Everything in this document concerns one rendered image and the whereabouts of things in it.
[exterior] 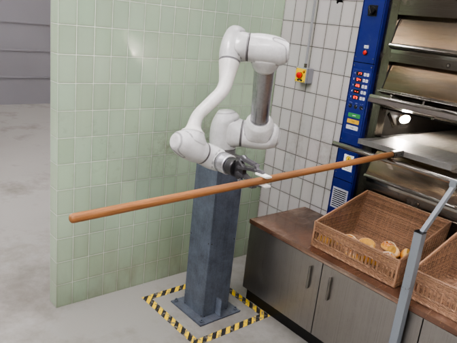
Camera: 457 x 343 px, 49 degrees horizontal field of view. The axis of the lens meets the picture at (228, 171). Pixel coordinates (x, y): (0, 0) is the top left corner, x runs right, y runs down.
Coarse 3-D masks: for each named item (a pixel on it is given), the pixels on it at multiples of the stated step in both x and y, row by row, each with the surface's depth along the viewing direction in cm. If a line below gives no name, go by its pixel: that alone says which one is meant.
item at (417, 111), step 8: (384, 104) 279; (392, 104) 275; (400, 104) 272; (408, 112) 287; (416, 112) 268; (424, 112) 261; (432, 112) 258; (440, 112) 255; (448, 120) 262; (456, 120) 249
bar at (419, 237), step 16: (336, 144) 279; (384, 160) 257; (432, 176) 238; (448, 176) 233; (448, 192) 229; (416, 240) 223; (416, 256) 223; (416, 272) 228; (400, 304) 232; (400, 320) 233; (400, 336) 237
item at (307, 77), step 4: (300, 68) 333; (304, 68) 331; (308, 68) 332; (296, 72) 336; (308, 72) 331; (312, 72) 333; (296, 76) 337; (304, 76) 331; (308, 76) 332; (312, 76) 334; (296, 80) 337; (300, 80) 334; (304, 80) 332; (308, 80) 333
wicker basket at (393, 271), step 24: (336, 216) 295; (360, 216) 309; (384, 216) 298; (408, 216) 287; (312, 240) 285; (336, 240) 272; (384, 240) 296; (408, 240) 285; (432, 240) 261; (360, 264) 261; (384, 264) 250
